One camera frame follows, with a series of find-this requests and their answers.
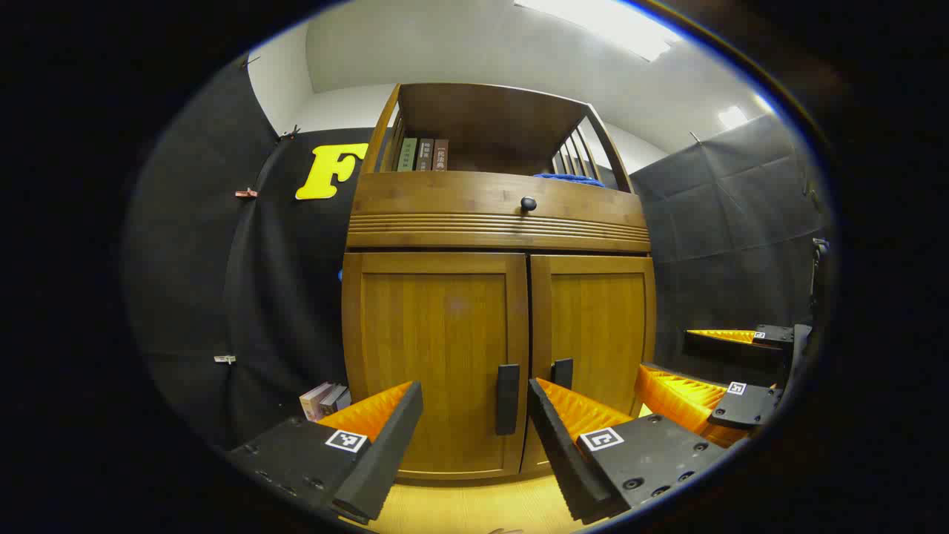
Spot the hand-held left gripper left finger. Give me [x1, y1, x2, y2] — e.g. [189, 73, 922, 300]
[226, 381, 424, 526]

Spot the blue cloth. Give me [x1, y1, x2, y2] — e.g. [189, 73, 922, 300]
[532, 173, 605, 187]

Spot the black backdrop cloth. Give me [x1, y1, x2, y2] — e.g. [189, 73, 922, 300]
[629, 111, 833, 386]
[122, 56, 386, 453]

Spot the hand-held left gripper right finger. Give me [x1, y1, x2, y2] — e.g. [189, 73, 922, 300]
[527, 377, 731, 524]

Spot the wooden double-door shoe cabinet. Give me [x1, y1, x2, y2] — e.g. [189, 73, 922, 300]
[341, 82, 658, 483]

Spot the wooden shoe cabinet door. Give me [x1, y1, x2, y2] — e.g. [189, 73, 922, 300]
[361, 252, 529, 479]
[521, 254, 658, 475]

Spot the large ceiling light panel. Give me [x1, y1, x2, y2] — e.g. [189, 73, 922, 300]
[514, 0, 683, 62]

